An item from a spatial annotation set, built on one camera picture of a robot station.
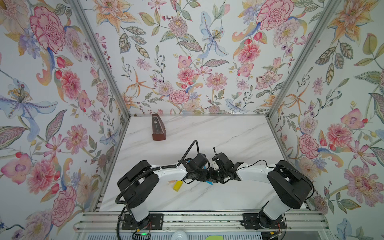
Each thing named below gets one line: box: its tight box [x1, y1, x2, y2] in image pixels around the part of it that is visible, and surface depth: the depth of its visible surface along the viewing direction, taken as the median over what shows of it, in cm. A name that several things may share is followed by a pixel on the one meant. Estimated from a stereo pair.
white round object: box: [171, 230, 188, 240], surface depth 67 cm
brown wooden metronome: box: [151, 113, 166, 141], surface depth 103 cm
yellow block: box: [172, 180, 184, 192], surface depth 86 cm
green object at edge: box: [205, 235, 224, 240], surface depth 72 cm
